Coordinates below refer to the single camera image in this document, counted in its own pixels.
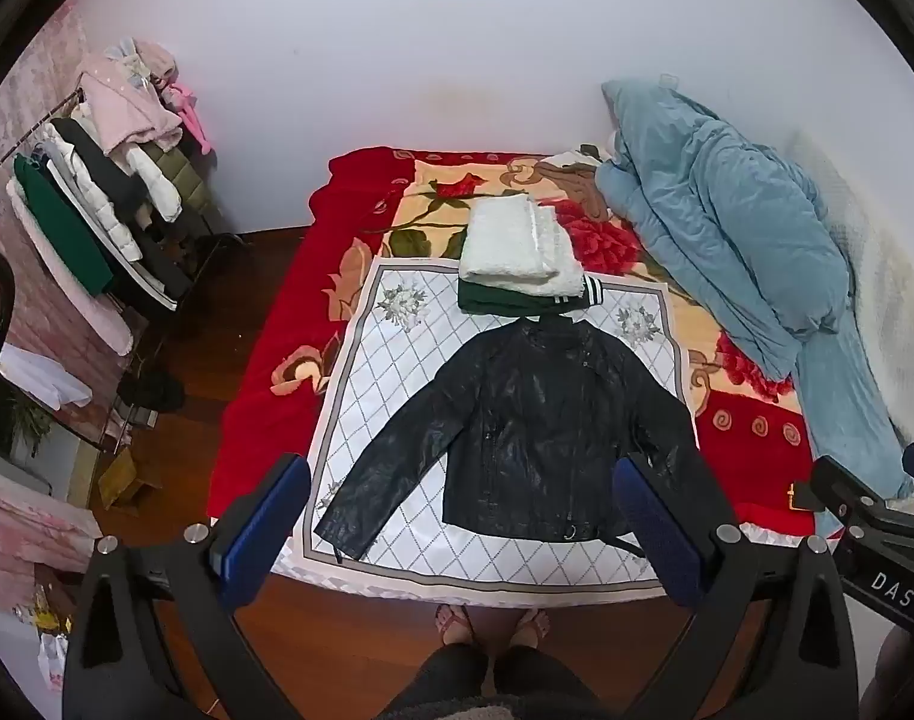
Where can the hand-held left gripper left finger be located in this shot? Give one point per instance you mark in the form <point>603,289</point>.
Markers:
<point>266,517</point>

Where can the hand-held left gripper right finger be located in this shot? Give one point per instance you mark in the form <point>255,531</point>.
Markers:
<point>652,525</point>

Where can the black leather jacket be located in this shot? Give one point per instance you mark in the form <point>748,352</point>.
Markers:
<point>532,420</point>

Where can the clothes rack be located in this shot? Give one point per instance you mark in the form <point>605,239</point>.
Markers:
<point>172,255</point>

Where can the cardboard box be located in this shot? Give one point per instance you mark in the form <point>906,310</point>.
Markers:
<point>127,476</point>

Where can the person's right foot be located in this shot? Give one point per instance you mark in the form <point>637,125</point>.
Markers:
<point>532,626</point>

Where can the person's foot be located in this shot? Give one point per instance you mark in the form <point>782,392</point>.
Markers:
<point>532,626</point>
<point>453,624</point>

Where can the red floral blanket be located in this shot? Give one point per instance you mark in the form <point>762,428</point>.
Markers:
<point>292,360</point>

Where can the black shoes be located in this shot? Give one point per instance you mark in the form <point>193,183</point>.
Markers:
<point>149,390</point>

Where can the person's right leg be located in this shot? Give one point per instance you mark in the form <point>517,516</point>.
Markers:
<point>543,682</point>

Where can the person's leg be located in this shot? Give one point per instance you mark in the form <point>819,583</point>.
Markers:
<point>543,682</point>
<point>446,682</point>

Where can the white diamond pattern mat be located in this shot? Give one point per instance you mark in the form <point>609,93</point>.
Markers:
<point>389,360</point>

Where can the person's left foot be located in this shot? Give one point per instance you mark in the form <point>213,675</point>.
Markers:
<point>453,624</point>

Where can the white textured bedding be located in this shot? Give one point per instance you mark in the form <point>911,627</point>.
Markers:
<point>877,255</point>

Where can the glass side table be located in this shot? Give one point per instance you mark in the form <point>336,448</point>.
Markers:
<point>75,405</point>

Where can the person's left leg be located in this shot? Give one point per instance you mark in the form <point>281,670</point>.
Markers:
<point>446,682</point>

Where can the white plastic bag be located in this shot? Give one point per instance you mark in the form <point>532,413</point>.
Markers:
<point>52,656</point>

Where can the green jacket with striped trim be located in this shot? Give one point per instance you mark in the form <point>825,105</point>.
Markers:
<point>502,298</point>

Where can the light blue quilt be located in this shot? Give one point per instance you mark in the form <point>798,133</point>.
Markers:
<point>727,232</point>

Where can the pink patterned curtain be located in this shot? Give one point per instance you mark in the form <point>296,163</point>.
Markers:
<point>45,315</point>

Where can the white fluffy folded garment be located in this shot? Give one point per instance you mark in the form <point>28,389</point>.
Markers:
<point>513,244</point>

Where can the green hanging garment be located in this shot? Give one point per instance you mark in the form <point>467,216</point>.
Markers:
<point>56,229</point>

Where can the olive padded vest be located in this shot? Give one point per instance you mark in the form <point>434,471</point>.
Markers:
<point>176,169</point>

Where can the white puffer jacket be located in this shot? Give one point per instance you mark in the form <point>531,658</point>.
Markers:
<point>138,180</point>

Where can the black hanging garment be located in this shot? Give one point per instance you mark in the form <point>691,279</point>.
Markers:
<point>112,180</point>

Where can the pink hooded garment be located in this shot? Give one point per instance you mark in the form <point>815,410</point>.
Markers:
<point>131,101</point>

